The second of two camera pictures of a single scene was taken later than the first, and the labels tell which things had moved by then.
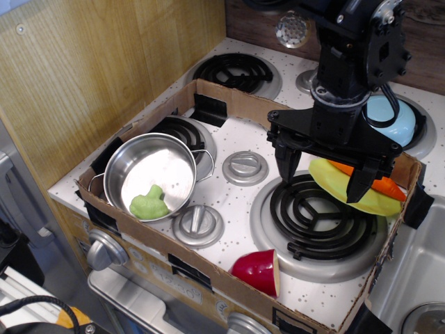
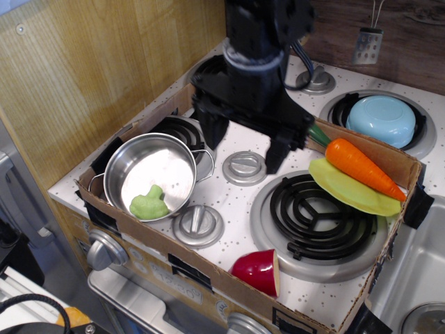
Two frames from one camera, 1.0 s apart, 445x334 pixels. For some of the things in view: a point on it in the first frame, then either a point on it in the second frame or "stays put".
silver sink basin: x=414 y=273 stays put
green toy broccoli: x=150 y=206 stays put
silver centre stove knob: x=245 y=168 stays put
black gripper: x=334 y=126 to x=259 y=99
